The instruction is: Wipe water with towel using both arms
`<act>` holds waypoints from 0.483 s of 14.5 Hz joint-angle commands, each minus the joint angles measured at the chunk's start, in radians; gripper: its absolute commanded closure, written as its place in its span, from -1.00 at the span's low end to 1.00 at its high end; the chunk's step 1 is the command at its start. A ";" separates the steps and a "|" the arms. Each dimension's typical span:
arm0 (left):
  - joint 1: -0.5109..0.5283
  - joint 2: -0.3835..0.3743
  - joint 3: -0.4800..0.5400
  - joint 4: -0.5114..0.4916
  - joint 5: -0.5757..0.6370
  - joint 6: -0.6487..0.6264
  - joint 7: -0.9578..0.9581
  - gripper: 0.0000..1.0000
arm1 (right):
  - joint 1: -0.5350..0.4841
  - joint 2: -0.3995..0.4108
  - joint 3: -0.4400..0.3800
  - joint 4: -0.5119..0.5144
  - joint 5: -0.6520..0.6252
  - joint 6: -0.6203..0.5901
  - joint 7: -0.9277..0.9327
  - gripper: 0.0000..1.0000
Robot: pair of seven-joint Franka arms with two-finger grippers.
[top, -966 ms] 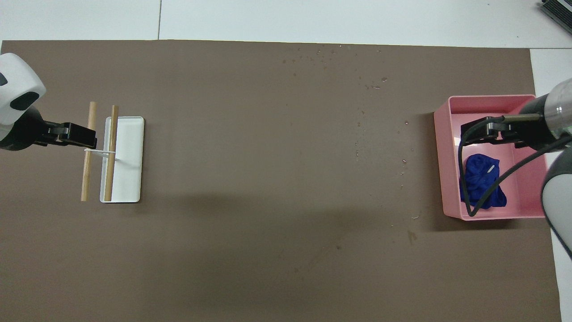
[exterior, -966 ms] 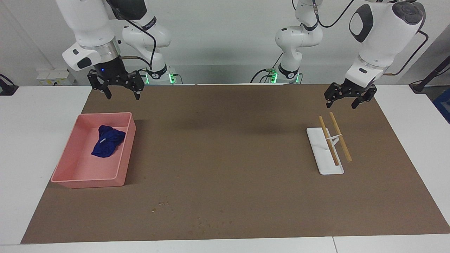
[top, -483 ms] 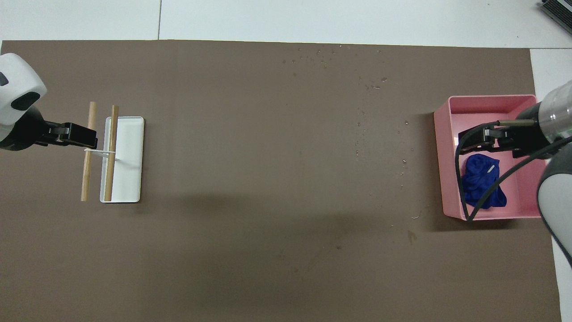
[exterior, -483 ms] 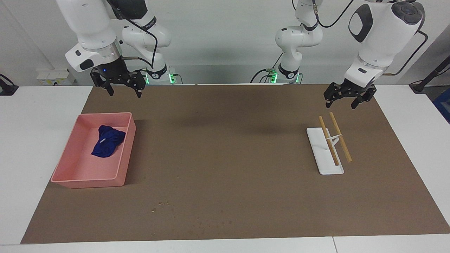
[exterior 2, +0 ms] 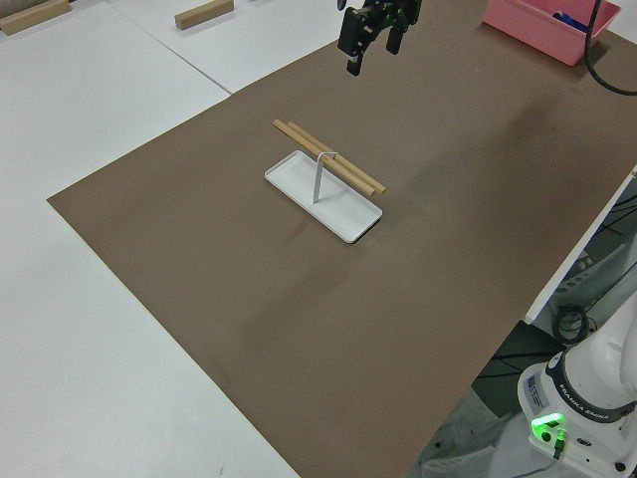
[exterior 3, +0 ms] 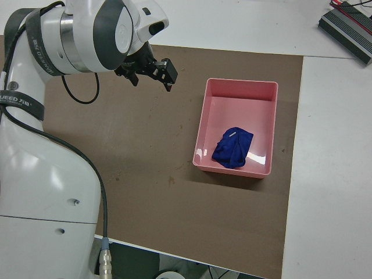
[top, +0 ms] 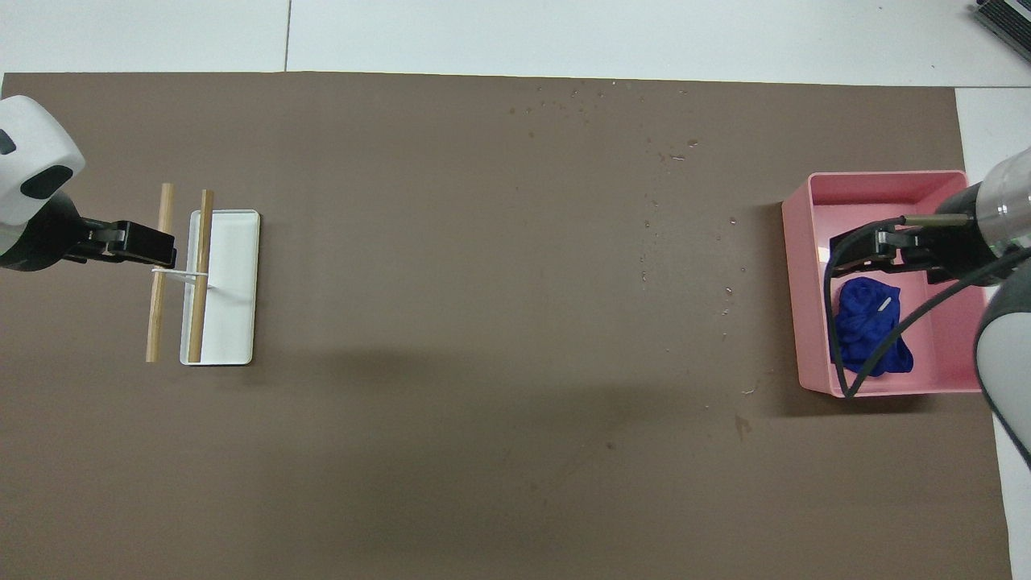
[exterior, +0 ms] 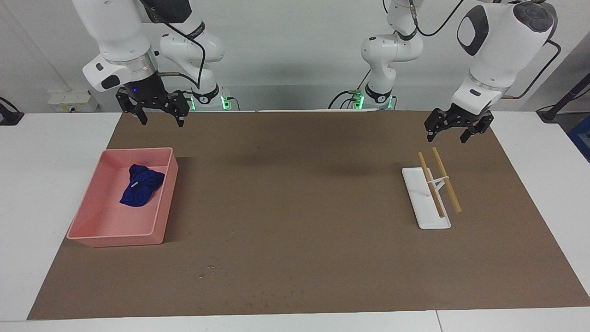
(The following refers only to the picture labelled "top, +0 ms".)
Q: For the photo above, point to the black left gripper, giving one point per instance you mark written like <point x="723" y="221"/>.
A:
<point x="40" y="242"/>

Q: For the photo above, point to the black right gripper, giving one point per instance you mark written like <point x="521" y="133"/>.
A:
<point x="954" y="246"/>

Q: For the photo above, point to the blue towel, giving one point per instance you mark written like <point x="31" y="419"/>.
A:
<point x="858" y="322"/>

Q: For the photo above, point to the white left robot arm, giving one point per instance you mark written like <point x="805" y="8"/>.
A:
<point x="32" y="137"/>

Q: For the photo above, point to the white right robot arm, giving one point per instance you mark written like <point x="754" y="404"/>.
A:
<point x="1007" y="201"/>

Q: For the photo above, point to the wooden rack rod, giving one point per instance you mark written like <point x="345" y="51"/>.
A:
<point x="163" y="217"/>
<point x="201" y="322"/>

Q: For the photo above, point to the pink plastic bin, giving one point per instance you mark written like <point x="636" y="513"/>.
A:
<point x="950" y="350"/>

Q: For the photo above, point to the grey ribbed device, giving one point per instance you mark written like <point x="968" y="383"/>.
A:
<point x="1007" y="18"/>

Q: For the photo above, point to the brown table mat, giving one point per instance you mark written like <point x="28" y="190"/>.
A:
<point x="483" y="403"/>

